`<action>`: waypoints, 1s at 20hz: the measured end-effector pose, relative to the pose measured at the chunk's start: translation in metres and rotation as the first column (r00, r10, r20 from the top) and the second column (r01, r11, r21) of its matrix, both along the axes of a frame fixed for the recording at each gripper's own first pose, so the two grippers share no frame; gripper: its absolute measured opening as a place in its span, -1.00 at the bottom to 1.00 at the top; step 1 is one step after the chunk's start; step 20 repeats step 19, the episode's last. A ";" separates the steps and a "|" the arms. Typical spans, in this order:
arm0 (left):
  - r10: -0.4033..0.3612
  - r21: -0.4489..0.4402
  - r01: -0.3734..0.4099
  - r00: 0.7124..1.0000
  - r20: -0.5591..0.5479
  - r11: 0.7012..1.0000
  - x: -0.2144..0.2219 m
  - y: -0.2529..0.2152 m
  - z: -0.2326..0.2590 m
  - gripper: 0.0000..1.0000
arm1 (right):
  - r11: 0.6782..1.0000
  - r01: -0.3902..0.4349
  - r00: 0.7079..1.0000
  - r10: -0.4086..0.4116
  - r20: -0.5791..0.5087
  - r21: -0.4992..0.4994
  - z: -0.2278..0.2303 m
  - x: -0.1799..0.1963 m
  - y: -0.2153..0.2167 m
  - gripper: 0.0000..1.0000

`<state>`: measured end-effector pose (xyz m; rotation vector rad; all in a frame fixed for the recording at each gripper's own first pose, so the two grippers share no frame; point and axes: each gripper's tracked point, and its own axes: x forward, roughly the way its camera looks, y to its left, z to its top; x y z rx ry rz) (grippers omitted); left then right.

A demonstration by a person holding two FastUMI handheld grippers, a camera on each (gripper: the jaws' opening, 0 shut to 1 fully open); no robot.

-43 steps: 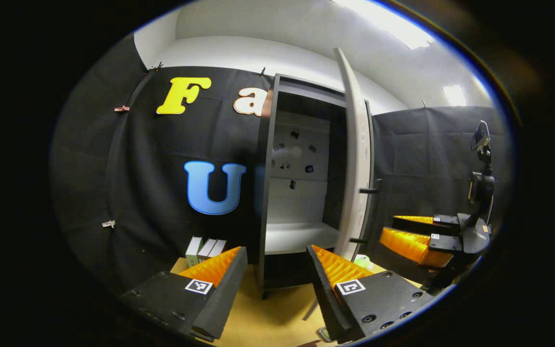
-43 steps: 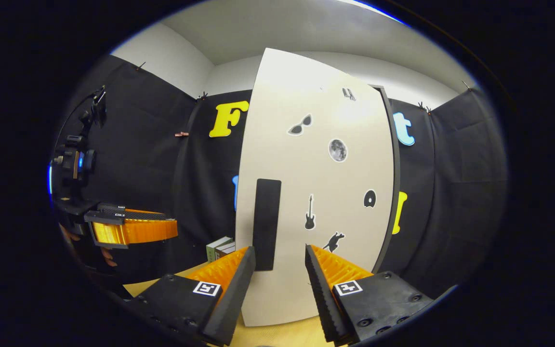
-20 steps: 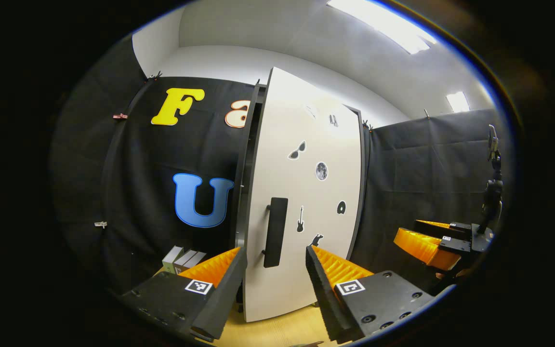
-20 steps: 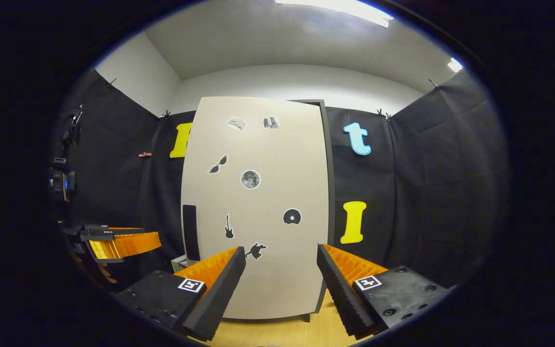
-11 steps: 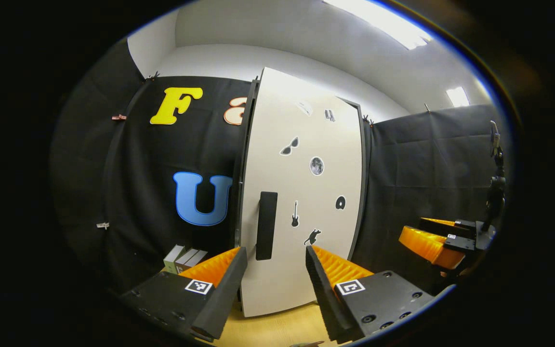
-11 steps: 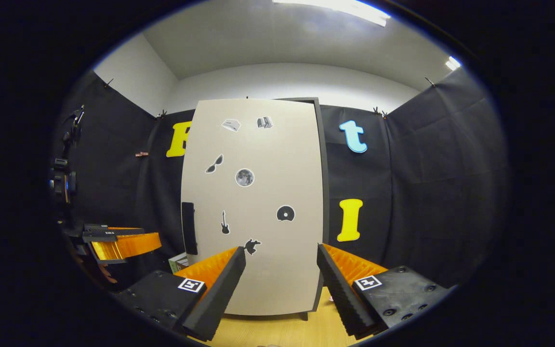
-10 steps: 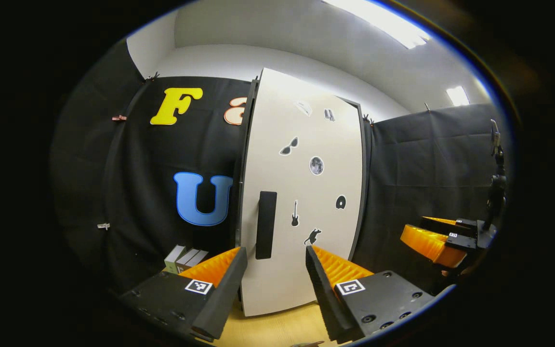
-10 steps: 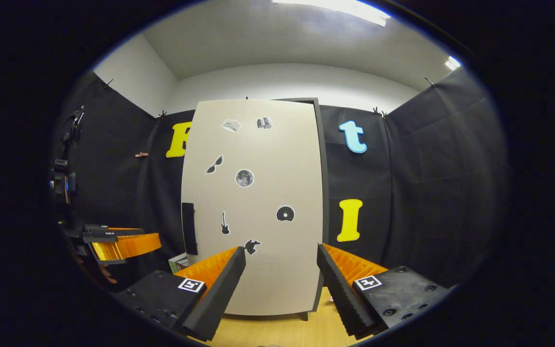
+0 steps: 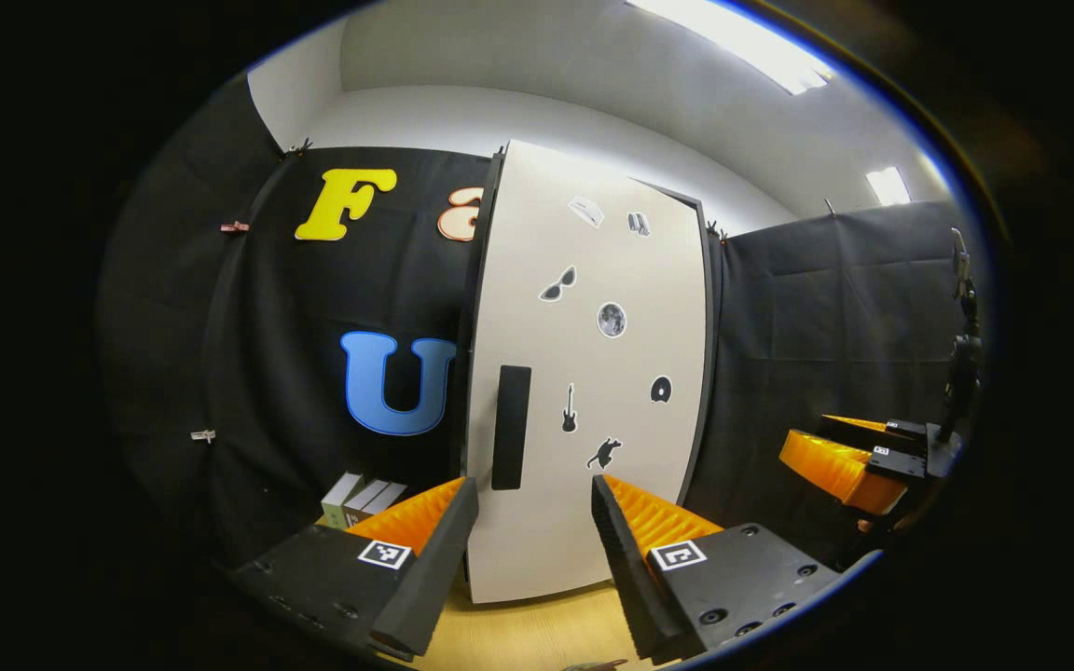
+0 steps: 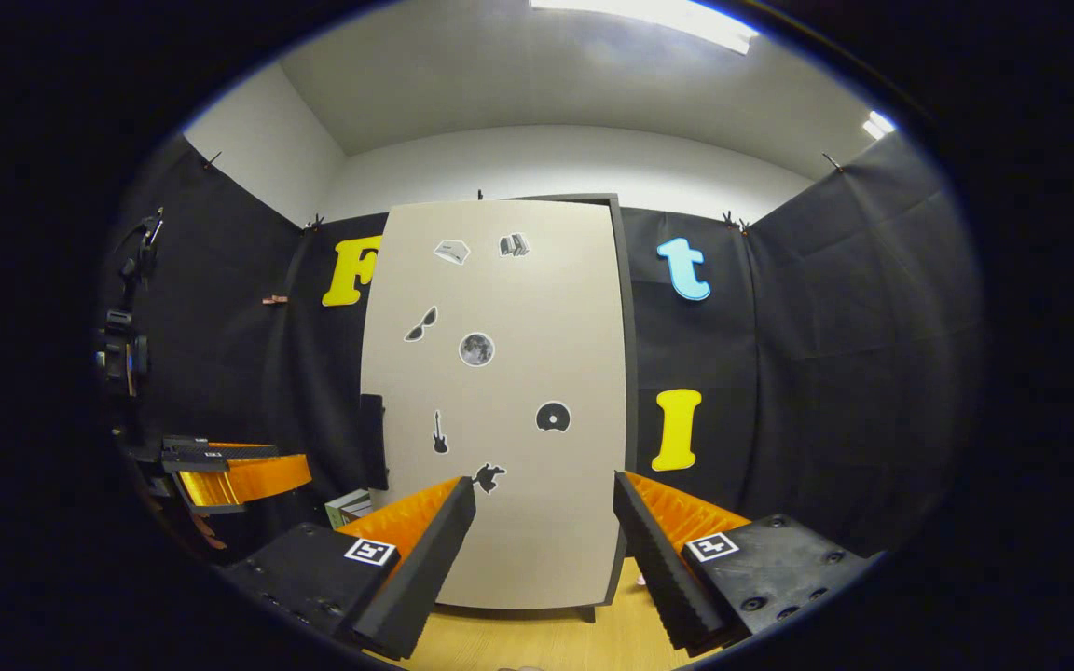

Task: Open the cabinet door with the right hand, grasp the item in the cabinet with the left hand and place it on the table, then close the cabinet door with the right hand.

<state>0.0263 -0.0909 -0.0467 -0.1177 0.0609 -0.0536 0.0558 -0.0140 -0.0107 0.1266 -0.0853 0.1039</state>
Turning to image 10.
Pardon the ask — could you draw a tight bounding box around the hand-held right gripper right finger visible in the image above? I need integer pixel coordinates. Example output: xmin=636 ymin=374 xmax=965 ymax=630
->
xmin=612 ymin=471 xmax=874 ymax=659

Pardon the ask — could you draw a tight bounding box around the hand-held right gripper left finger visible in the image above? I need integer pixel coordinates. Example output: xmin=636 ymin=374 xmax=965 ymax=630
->
xmin=220 ymin=476 xmax=479 ymax=661

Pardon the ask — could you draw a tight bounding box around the beige cabinet door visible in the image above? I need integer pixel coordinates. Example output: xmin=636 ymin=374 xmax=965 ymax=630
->
xmin=359 ymin=199 xmax=630 ymax=612

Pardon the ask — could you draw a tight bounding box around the green book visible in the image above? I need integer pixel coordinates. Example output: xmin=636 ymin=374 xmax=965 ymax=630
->
xmin=325 ymin=491 xmax=368 ymax=530

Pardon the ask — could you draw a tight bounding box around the black backdrop cloth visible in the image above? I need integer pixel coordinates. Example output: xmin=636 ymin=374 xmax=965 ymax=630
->
xmin=99 ymin=130 xmax=987 ymax=562

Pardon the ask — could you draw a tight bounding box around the long ceiling light panel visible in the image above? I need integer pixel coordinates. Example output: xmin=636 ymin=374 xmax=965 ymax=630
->
xmin=530 ymin=0 xmax=761 ymax=55

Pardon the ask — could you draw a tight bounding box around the black door handle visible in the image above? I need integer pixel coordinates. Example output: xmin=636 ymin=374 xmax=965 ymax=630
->
xmin=357 ymin=392 xmax=390 ymax=492

